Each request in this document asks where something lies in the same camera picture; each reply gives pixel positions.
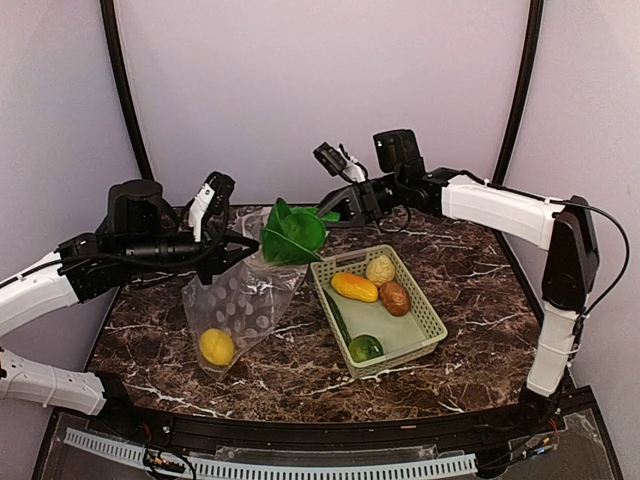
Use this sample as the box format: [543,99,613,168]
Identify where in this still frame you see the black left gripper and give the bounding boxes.
[122,221,260,285]

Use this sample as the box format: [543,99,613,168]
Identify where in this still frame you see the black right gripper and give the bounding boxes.
[303,169,403,228]

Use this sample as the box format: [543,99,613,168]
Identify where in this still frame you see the green bok choy toy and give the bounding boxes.
[260,198,340,267]

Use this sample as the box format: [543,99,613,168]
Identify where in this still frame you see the clear dotted zip top bag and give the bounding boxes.
[182,208,308,380]

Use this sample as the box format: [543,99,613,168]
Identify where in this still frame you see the yellow lemon toy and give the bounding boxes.
[199,328,235,367]

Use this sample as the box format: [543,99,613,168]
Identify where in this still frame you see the light green plastic basket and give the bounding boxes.
[311,244,448,379]

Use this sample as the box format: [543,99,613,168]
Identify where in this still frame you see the green lime toy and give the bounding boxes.
[348,334,384,363]

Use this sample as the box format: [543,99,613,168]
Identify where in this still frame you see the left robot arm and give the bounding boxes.
[1,172,259,436]

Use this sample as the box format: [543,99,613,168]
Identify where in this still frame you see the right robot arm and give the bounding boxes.
[313,129,599,434]

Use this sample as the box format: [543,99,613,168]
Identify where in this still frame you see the beige walnut toy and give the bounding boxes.
[365,255,396,287]

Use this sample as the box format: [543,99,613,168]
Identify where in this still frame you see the brown potato toy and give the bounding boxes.
[379,281,411,317]

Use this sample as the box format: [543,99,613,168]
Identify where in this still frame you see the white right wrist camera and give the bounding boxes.
[313,142,369,184]

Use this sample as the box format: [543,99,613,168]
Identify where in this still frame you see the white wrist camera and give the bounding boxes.
[188,183,224,243]
[313,142,369,184]

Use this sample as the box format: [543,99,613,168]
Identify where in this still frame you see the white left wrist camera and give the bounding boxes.
[188,183,224,243]

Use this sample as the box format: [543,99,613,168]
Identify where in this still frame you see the white slotted cable duct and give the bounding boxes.
[64,428,477,480]

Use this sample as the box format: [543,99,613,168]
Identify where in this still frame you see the black front rail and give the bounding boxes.
[89,407,547,452]

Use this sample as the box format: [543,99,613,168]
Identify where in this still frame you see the left black frame post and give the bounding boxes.
[99,0,154,180]

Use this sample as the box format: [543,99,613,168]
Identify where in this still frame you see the black frame post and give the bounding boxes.
[99,0,154,180]
[492,0,545,185]

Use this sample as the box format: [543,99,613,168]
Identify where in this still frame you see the right black frame post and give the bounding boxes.
[492,0,545,185]

